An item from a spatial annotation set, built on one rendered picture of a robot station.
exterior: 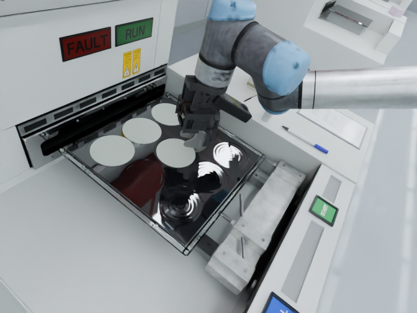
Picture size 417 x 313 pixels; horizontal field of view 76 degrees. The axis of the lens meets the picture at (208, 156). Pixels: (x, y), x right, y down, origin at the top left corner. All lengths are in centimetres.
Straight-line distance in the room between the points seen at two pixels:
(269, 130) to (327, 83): 25
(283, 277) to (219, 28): 43
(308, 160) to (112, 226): 52
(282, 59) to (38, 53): 42
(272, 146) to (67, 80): 53
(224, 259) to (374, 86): 41
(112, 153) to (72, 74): 18
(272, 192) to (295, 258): 22
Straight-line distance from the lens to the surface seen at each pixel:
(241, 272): 54
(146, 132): 72
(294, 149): 75
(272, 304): 48
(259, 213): 66
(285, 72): 43
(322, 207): 64
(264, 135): 77
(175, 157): 66
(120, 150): 66
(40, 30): 57
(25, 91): 60
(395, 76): 58
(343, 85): 55
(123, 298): 58
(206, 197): 61
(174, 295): 59
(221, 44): 48
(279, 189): 73
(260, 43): 45
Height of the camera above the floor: 138
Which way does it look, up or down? 45 degrees down
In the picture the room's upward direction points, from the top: 20 degrees clockwise
